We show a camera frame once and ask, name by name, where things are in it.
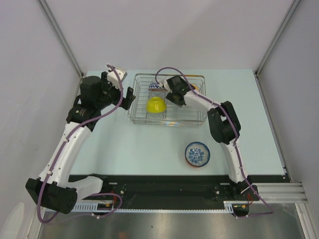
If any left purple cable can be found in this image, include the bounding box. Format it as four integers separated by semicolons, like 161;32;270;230
36;64;124;223

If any right aluminium corner post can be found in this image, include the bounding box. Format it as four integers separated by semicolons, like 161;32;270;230
254;0;303;75

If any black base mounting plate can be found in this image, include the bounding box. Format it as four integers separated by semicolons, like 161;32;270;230
67;174;292;210

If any metal wire dish rack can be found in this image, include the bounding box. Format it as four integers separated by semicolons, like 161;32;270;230
128;73;206;127

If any blue white floral bowl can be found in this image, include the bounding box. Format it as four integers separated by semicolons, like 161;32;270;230
184;141;210;165

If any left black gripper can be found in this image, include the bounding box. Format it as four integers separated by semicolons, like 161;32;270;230
95;72;135;110

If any orange bottom bowl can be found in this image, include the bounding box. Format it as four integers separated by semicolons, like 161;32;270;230
186;161;208;168

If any yellow green bowl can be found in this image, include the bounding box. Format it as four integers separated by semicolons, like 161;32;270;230
146;97;166;114

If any red patterned blue zigzag bowl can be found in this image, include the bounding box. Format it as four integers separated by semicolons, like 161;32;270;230
148;82;166;92

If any aluminium corner post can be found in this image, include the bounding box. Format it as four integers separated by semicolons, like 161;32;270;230
36;0;84;79
254;0;303;75

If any aluminium frame rail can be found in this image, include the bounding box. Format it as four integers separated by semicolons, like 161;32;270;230
255;183;308;204

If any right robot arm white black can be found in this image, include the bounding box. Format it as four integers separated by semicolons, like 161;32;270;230
162;76;251;200

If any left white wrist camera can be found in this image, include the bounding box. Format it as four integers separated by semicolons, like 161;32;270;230
106;64;127;89

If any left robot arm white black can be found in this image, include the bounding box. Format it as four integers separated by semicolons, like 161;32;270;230
25;68;135;214

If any left aluminium corner post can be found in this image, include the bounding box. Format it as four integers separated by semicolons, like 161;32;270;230
36;0;84;79

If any white slotted cable duct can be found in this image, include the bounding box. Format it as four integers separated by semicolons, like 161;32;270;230
71;202;234;214

